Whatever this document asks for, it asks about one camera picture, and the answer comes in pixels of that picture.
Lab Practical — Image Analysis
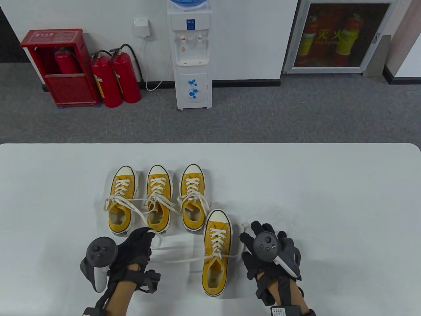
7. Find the red extinguisher behind glass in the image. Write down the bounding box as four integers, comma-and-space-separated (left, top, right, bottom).
298, 15, 320, 65
335, 13, 364, 66

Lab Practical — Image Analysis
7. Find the person's left forearm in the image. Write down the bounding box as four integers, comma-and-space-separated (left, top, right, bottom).
95, 270, 138, 316

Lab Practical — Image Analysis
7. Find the red fire extinguisher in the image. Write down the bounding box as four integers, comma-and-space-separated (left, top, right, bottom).
110, 44, 144, 104
89, 50, 123, 108
54, 47, 81, 75

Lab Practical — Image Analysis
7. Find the white wall box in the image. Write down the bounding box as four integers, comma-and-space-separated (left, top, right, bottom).
133, 18, 155, 40

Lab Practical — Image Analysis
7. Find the gray tracking controller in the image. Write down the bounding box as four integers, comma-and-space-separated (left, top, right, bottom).
253, 232, 302, 280
80, 237, 118, 293

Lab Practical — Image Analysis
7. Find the red extinguisher floor cabinet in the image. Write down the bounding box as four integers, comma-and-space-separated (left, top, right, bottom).
20, 29, 101, 109

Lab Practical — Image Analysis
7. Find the person's right forearm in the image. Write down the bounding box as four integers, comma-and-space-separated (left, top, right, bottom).
260, 273, 313, 316

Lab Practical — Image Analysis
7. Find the yellow shoe with white laces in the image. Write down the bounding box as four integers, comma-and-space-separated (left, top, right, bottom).
104, 166, 148, 236
144, 165, 181, 232
146, 209, 254, 297
178, 164, 211, 232

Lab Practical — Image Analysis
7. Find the white water dispenser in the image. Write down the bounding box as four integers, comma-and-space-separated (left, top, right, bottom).
167, 3, 212, 111

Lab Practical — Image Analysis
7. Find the glass door wall cabinet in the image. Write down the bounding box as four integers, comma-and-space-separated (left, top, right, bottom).
283, 0, 400, 74

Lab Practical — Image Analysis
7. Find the person's right hand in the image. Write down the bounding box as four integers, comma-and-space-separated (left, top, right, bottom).
239, 221, 302, 292

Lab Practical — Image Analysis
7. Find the person's left hand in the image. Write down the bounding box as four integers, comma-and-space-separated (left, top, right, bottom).
107, 227, 157, 284

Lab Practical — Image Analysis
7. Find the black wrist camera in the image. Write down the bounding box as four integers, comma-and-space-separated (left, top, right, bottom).
136, 270, 161, 294
255, 276, 275, 306

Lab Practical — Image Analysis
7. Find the gray metal panel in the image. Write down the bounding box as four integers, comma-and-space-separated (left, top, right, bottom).
363, 34, 392, 78

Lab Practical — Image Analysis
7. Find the white power cable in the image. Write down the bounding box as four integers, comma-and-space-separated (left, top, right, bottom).
141, 38, 173, 92

